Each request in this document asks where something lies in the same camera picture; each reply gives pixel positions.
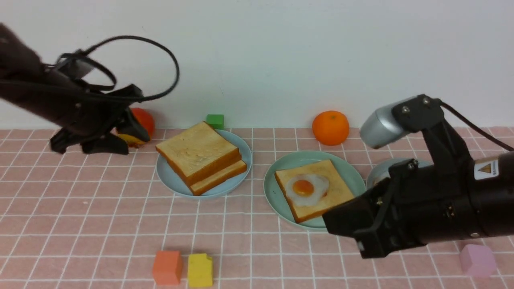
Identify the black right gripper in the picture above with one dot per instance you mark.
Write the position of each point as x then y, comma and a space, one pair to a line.
415, 205

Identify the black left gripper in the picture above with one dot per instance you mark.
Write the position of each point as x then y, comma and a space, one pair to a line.
96, 117

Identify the toast slice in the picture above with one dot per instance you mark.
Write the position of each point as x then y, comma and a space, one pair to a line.
217, 178
198, 152
337, 193

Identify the fried egg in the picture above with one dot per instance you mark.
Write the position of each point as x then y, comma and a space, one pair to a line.
306, 190

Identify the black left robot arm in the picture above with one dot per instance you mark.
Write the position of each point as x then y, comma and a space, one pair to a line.
77, 94

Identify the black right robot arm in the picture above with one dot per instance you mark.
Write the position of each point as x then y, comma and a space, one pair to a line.
490, 188

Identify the grey blue egg plate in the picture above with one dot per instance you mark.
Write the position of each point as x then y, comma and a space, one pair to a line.
381, 171

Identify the red yellow pomegranate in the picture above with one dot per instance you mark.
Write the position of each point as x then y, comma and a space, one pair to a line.
138, 129

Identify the green centre plate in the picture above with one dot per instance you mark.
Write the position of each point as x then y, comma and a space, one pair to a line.
277, 200

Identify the pink checkered tablecloth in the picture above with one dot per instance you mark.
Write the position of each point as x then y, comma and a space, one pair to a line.
96, 222

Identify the pink block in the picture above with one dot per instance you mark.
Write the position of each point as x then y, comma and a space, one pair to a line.
477, 261

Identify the light blue bread plate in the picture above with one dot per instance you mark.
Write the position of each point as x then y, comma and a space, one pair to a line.
172, 180

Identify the orange fruit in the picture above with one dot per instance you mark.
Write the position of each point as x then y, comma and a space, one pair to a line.
331, 128

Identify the green cube block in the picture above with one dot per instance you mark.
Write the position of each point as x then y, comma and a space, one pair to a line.
216, 121

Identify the orange cube block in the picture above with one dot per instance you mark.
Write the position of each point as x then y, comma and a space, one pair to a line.
167, 268

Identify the yellow notched block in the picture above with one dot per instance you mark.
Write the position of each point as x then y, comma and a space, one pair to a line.
200, 271

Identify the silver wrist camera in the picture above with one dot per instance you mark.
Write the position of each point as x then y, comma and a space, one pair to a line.
381, 128

